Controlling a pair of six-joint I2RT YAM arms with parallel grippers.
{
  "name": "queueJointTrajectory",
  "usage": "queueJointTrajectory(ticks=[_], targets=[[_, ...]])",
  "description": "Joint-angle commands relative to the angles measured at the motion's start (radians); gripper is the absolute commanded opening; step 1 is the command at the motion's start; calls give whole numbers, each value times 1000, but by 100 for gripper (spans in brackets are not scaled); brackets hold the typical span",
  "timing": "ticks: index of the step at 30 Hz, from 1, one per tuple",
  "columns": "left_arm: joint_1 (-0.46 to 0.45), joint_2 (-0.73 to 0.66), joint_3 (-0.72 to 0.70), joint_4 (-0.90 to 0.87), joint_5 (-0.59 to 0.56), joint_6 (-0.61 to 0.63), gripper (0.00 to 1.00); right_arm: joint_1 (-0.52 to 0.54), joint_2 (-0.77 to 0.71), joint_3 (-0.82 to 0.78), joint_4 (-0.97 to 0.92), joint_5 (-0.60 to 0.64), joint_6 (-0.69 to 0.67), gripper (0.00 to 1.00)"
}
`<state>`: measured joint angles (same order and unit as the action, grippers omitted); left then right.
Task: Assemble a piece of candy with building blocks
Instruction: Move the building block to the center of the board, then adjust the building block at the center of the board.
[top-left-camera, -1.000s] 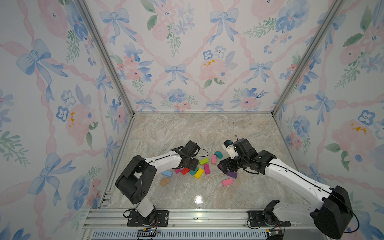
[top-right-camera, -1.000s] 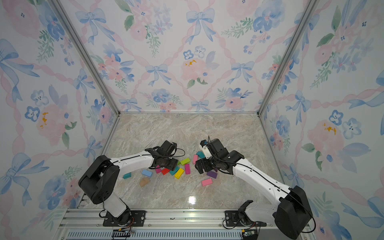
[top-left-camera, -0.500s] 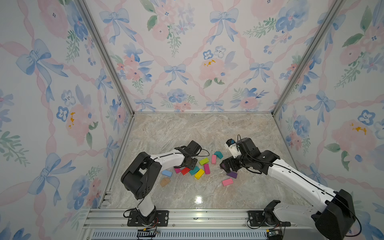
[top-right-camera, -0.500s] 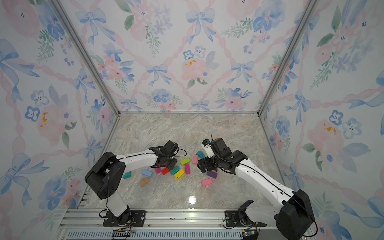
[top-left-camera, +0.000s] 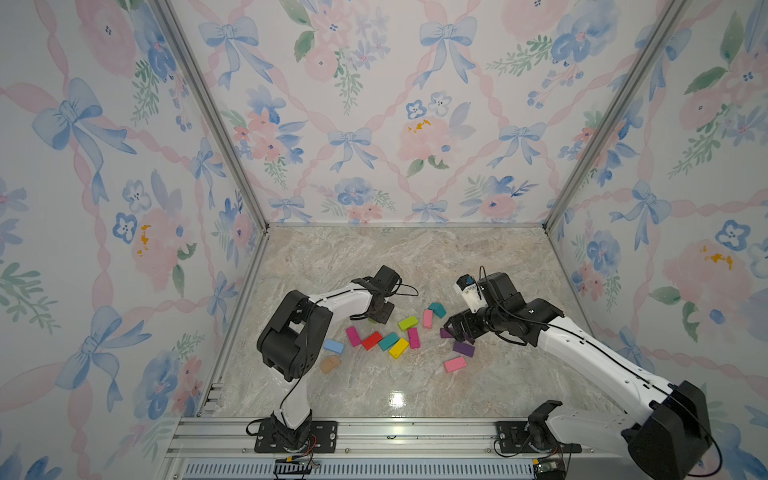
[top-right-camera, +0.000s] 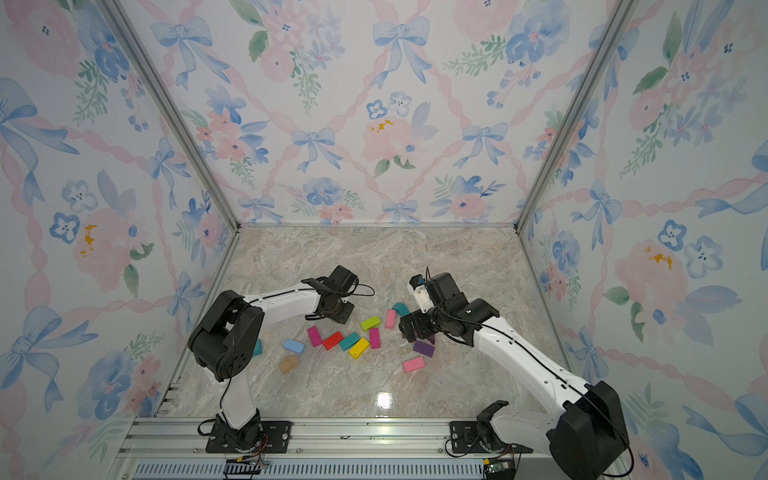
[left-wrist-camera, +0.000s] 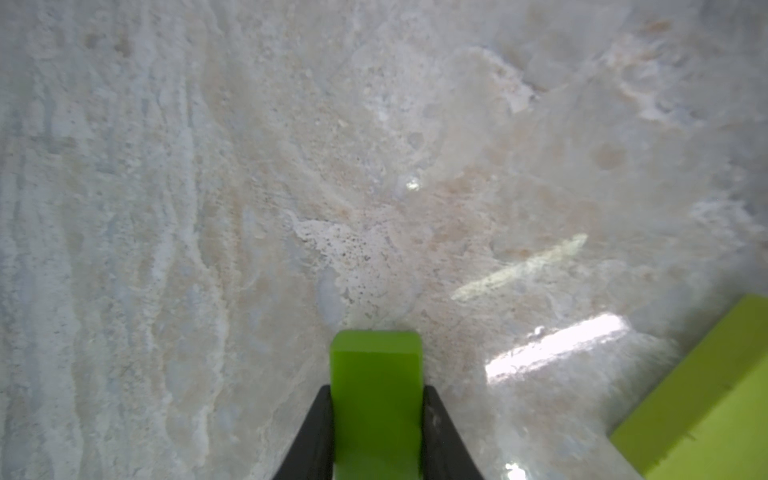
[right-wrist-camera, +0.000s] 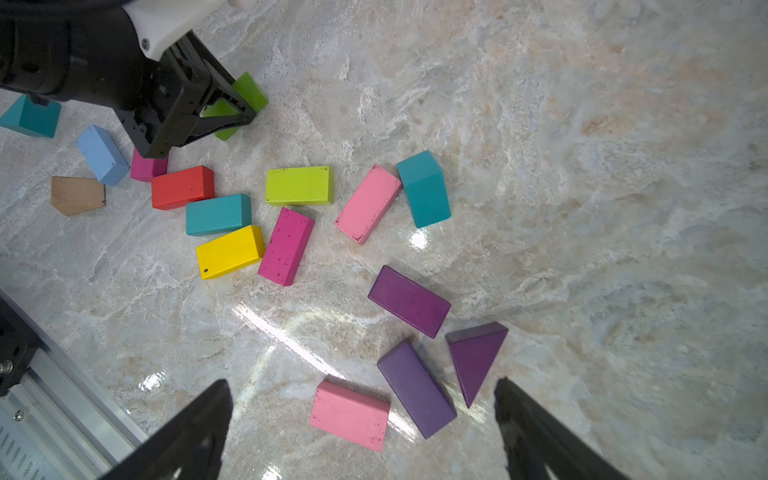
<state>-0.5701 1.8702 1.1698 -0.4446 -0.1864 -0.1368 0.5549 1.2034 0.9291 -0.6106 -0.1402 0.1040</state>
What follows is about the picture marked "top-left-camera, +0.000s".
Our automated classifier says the lime green block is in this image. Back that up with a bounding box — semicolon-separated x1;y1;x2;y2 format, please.
398;316;419;331

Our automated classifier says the magenta block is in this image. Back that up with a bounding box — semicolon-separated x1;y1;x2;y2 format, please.
345;326;362;347
407;327;421;349

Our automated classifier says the red block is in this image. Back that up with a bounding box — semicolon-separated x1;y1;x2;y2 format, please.
362;331;383;351

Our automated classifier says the yellow block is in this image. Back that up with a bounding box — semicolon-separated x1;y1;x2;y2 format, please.
388;338;410;359

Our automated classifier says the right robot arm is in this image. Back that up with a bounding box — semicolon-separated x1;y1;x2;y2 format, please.
443;272;724;479

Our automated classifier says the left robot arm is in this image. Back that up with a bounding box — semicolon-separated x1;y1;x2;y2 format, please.
257;266;402;442

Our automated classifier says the light pink upright block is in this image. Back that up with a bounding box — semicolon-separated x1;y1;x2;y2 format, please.
422;309;434;329

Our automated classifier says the purple block lower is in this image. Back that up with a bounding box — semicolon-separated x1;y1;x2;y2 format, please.
453;341;475;358

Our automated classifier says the teal rectangular block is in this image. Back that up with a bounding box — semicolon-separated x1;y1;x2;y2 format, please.
378;332;400;351

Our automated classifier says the light blue block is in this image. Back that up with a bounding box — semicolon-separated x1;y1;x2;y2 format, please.
323;339;345;355

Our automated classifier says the tan wooden block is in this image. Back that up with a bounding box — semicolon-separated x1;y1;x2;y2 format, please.
320;355;341;375

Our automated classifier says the green circuit board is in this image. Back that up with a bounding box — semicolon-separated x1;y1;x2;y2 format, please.
532;459;567;480

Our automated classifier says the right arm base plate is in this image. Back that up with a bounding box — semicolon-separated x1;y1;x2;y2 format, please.
494;420;583;456

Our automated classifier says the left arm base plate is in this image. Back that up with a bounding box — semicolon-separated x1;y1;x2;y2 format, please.
247;418;338;454

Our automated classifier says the right frame post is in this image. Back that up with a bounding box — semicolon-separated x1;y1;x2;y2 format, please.
543;0;689;236

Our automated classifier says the frame post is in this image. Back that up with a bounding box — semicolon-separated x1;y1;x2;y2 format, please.
543;0;689;236
148;0;268;235

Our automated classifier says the left frame post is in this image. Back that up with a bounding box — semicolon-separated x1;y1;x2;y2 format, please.
148;0;268;235

